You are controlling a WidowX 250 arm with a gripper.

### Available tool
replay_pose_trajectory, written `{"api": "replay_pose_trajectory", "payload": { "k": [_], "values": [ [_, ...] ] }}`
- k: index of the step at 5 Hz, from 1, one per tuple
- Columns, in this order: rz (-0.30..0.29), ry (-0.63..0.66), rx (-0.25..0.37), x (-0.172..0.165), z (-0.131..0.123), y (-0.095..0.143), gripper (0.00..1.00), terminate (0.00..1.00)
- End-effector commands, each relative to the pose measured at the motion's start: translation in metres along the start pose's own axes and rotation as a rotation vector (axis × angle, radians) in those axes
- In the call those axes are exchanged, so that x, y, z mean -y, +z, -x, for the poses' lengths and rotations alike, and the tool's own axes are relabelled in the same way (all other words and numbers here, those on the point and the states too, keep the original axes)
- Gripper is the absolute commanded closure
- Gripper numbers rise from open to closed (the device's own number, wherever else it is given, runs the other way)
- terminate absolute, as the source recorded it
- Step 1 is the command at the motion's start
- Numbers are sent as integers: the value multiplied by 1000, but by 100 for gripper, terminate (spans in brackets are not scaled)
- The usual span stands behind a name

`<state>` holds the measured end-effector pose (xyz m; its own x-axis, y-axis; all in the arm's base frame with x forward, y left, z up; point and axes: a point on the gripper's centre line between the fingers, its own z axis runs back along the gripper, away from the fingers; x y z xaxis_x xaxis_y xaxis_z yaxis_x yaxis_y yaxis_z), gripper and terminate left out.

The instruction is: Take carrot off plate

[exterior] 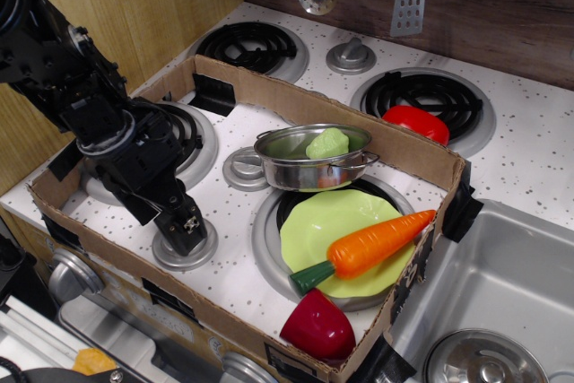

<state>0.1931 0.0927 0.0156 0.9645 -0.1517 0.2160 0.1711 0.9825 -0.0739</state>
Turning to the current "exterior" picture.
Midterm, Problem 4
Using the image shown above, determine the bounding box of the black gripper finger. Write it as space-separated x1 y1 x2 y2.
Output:
154 196 208 256

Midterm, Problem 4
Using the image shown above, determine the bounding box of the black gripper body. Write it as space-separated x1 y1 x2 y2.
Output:
78 99 197 225

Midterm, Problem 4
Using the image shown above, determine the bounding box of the orange toy carrot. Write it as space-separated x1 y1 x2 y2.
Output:
289 210 437 297

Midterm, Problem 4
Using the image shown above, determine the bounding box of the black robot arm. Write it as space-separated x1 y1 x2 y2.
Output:
1 0 207 257

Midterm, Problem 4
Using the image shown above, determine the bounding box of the light green plastic plate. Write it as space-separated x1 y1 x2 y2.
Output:
280 189 414 300

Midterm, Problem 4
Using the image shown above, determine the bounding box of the front silver stove knob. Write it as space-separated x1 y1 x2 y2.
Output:
152 221 219 272

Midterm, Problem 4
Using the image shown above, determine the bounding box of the silver stove knob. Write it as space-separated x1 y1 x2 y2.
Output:
326 37 377 75
222 147 269 192
152 221 219 272

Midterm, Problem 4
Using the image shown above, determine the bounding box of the front left black burner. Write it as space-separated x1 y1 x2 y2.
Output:
81 101 219 206

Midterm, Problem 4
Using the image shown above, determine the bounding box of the black burner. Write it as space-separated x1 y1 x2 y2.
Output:
81 101 219 206
251 176 414 312
350 67 496 158
187 22 309 83

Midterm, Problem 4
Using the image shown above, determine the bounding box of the brown cardboard fence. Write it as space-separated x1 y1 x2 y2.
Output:
30 56 468 382

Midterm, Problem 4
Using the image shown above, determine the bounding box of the middle silver stove knob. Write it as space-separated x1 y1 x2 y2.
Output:
222 147 269 192

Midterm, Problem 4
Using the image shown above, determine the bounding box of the front right black burner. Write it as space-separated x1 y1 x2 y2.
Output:
251 176 414 312

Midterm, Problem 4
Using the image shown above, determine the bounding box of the left silver oven knob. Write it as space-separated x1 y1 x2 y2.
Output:
48 248 104 304

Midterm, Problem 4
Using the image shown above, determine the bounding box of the silver oven knob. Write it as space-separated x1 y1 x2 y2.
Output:
220 352 267 383
48 248 104 304

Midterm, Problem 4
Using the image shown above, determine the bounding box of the silver metal pot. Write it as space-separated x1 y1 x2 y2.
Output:
254 124 379 192

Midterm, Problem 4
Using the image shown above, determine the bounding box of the right silver oven knob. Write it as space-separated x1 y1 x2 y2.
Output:
220 352 267 383

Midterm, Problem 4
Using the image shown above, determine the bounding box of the back left black burner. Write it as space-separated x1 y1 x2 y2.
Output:
187 22 309 83

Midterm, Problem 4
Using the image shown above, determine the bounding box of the orange sponge piece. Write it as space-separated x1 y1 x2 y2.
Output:
72 347 117 376

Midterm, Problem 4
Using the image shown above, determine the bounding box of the dark red plastic cup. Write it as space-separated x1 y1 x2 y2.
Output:
280 289 356 363

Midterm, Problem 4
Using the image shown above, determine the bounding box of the green toy lettuce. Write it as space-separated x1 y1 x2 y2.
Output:
305 127 349 160

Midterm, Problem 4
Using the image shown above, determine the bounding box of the back silver stove knob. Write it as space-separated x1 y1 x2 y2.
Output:
326 37 377 75

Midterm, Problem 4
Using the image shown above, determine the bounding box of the red toy pepper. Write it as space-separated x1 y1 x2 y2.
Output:
382 105 450 145

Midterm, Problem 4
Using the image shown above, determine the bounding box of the back right black burner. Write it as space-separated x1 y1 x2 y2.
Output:
350 67 496 158

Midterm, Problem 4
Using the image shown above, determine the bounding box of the silver slotted spatula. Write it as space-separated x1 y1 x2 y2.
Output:
389 0 426 38

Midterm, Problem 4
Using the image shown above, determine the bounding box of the grey toy sink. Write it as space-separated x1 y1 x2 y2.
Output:
391 200 573 382

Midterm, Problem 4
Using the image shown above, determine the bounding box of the silver oven handle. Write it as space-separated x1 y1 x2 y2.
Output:
57 296 222 382

